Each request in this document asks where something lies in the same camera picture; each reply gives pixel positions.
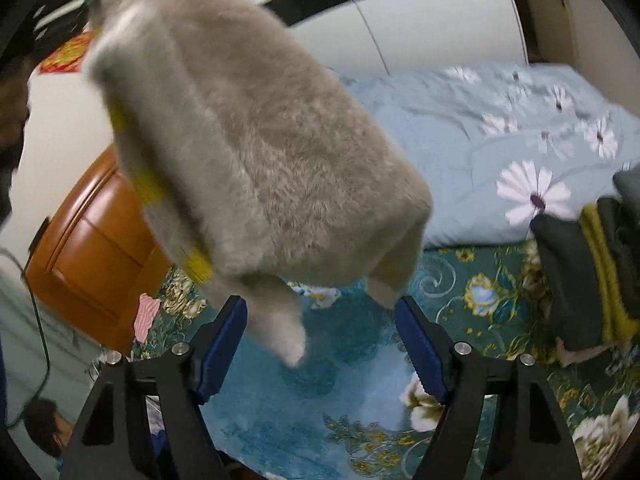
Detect dark folded clothes stack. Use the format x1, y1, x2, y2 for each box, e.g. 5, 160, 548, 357
530, 166, 639, 362

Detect teal floral plush blanket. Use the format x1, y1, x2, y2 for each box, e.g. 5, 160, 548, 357
130, 239, 637, 480

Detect black cable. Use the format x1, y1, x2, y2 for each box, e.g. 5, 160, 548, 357
0, 246, 52, 430

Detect fluffy beige sweater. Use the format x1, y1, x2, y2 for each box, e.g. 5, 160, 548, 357
86, 0, 433, 366

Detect red paper decoration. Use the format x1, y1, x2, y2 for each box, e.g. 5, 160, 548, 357
39, 29, 94, 74

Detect pink striped cloth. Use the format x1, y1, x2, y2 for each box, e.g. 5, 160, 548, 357
134, 294, 160, 344

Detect light blue floral quilt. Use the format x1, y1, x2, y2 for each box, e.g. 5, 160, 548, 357
340, 63, 639, 248

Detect orange wooden bed frame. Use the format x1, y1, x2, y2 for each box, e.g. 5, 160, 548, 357
25, 148, 170, 354

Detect white sliding wardrobe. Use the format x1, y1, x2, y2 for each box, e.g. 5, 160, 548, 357
253, 0, 528, 75

